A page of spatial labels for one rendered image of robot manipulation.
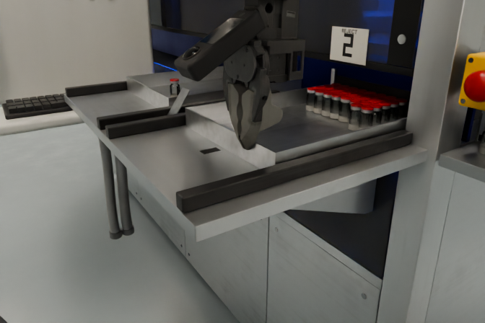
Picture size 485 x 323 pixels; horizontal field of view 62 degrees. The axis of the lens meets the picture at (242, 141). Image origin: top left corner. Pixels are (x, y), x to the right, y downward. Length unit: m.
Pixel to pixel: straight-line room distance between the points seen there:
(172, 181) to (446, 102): 0.41
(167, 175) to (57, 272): 1.44
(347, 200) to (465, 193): 0.21
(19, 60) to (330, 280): 1.03
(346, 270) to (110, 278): 1.16
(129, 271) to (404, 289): 1.28
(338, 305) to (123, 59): 0.97
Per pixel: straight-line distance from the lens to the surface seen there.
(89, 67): 1.38
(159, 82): 1.07
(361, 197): 0.75
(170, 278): 1.78
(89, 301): 1.76
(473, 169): 0.65
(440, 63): 0.65
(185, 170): 0.55
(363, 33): 0.73
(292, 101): 0.86
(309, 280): 1.02
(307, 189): 0.50
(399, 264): 0.79
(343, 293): 0.94
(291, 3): 0.55
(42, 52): 1.35
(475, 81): 0.59
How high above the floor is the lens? 1.11
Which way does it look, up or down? 20 degrees down
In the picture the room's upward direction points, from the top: straight up
